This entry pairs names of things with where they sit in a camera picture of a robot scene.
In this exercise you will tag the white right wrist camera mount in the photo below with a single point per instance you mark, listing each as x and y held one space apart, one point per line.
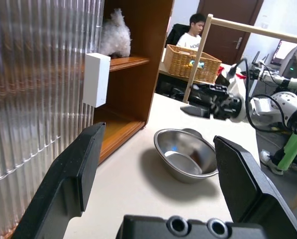
241 109

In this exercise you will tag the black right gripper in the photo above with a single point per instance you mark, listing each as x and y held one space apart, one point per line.
225 104

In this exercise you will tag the green cylinder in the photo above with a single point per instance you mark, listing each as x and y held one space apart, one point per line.
291 152

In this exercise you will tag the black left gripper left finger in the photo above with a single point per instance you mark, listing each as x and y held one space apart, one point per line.
58 186

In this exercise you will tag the light wooden frame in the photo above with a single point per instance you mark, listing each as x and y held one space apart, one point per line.
237 26

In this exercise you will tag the white plush toy knit sweater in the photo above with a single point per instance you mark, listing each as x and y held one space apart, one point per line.
116 35

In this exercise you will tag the yellow wicker basket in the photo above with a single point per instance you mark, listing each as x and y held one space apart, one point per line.
183 64

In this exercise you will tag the seated person white shirt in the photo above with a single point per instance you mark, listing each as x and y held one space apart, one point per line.
190 42

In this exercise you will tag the brown room door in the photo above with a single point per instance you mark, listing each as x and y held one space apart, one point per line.
225 30

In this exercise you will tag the stainless steel bowl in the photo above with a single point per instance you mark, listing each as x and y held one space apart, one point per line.
185 161

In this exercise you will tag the ribbed glass sliding door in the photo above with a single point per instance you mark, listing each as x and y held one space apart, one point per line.
38 87

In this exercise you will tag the white shoe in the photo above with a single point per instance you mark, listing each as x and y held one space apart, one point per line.
267 159

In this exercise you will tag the black office chair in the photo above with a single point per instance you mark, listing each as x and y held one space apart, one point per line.
175 35

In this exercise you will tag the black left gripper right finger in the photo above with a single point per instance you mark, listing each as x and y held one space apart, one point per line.
247 189

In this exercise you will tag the brown wooden cabinet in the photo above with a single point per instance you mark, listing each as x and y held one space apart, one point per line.
143 87

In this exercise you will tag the computer monitor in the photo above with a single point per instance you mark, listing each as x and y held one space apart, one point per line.
280 53

